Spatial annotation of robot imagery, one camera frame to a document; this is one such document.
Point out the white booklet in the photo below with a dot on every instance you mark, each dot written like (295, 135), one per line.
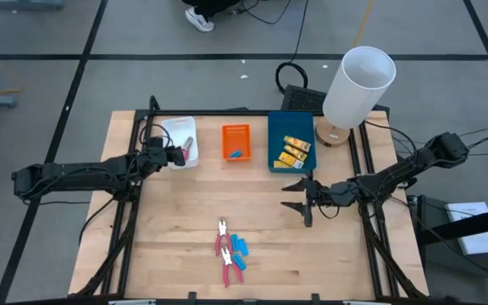
(485, 243)

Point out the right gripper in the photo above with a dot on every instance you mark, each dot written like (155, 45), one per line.
(333, 195)

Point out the white edge strip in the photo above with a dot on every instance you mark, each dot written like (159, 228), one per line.
(364, 303)
(131, 302)

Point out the person's leg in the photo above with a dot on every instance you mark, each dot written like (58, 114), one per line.
(210, 5)

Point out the orange plastic basket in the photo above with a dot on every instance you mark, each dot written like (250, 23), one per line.
(237, 135)

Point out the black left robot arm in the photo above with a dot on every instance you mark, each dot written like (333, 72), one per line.
(79, 173)

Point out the yellow green crayon box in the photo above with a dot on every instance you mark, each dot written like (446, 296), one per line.
(288, 159)
(278, 164)
(297, 153)

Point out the black perforated box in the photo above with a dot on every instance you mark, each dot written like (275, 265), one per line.
(301, 99)

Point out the white plastic bin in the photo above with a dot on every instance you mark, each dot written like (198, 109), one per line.
(176, 127)

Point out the person's shoe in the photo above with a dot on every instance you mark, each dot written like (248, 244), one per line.
(199, 20)

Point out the black table edge bracket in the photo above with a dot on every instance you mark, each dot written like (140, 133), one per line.
(191, 296)
(314, 297)

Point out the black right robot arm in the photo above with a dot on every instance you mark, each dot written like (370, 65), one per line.
(405, 169)

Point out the black side table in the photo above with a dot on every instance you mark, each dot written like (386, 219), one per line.
(434, 254)

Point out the blue eraser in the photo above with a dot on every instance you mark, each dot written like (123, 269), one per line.
(243, 247)
(235, 154)
(240, 262)
(235, 242)

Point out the white shade table lamp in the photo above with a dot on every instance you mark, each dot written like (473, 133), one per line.
(354, 93)

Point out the yellow packets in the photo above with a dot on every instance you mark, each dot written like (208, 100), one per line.
(298, 144)

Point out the black aluminium table frame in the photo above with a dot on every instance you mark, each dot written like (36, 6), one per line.
(227, 112)

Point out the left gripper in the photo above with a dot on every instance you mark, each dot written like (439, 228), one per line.
(159, 152)

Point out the blue plastic bin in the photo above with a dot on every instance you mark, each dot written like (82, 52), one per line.
(282, 127)

